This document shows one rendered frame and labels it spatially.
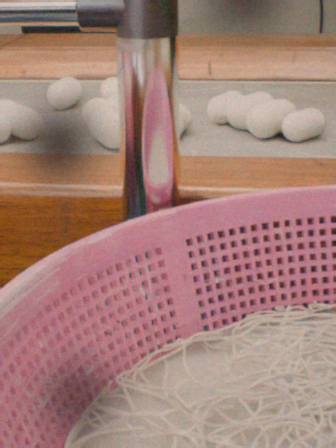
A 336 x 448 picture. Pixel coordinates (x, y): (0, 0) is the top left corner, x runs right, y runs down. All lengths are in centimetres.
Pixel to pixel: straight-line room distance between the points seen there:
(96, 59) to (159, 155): 41
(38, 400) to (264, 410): 7
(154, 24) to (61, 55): 43
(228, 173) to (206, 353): 10
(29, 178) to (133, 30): 9
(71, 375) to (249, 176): 13
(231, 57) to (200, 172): 35
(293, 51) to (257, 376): 47
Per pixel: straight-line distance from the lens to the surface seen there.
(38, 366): 25
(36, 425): 24
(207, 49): 71
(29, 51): 73
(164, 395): 26
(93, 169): 37
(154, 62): 30
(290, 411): 26
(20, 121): 51
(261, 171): 36
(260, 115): 50
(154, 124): 30
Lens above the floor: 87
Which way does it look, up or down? 21 degrees down
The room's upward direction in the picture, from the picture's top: 1 degrees counter-clockwise
